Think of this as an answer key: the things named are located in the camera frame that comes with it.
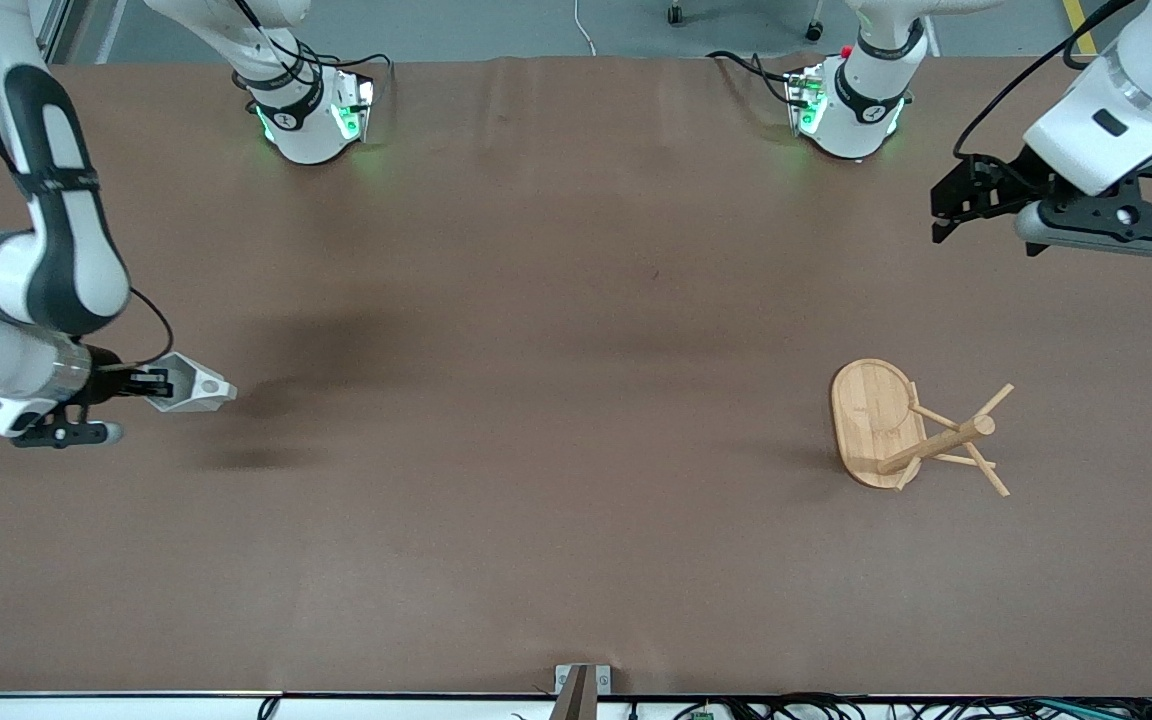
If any white faceted cup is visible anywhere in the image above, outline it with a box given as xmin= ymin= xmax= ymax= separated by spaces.
xmin=141 ymin=353 xmax=238 ymax=414

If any wooden cup rack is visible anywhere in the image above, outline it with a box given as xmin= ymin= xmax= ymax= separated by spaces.
xmin=829 ymin=358 xmax=1015 ymax=498

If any brown table cover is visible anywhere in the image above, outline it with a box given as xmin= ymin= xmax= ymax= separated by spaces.
xmin=0 ymin=55 xmax=1152 ymax=696

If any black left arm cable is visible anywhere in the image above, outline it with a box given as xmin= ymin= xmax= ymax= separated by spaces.
xmin=952 ymin=0 xmax=1137 ymax=161

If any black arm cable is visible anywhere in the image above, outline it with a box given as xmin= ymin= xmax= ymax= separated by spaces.
xmin=126 ymin=288 xmax=175 ymax=369
xmin=952 ymin=0 xmax=1137 ymax=161

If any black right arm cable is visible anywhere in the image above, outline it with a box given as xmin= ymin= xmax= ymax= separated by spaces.
xmin=126 ymin=288 xmax=175 ymax=369

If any black base cable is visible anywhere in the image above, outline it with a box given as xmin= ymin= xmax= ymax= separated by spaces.
xmin=706 ymin=50 xmax=802 ymax=109
xmin=281 ymin=40 xmax=397 ymax=106

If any aluminium frame profile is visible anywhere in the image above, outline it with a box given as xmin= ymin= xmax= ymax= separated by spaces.
xmin=31 ymin=0 xmax=72 ymax=63

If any black cable bundle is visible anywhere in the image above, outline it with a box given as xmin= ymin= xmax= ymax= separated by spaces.
xmin=666 ymin=693 xmax=1152 ymax=720

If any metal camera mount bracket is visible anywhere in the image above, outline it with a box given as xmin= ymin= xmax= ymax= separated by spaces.
xmin=554 ymin=664 xmax=613 ymax=720

